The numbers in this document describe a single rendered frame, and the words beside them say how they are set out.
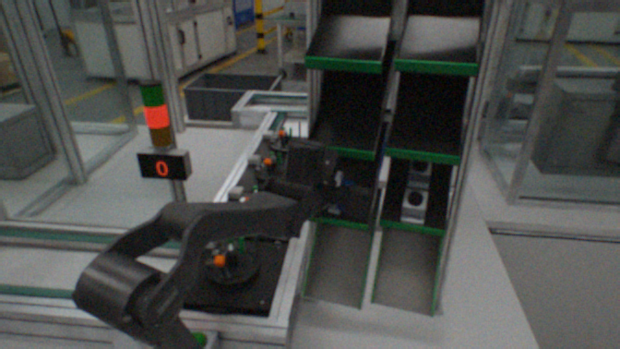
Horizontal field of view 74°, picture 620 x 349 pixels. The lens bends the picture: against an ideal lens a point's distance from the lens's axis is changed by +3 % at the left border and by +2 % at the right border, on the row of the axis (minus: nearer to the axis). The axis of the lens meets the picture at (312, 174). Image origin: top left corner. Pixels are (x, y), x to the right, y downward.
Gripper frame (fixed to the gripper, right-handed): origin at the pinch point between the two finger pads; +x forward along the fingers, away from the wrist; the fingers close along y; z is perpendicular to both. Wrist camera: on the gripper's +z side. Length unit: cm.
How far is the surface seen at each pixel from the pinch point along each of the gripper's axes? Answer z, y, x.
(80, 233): -37, 76, 10
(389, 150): 9.2, -9.6, 1.4
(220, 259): -23.8, 22.4, 0.8
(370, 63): 23.4, -4.8, -6.1
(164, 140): -1.8, 45.7, 6.8
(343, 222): -7.6, -3.4, 3.0
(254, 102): -3, 95, 135
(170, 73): 8, 114, 88
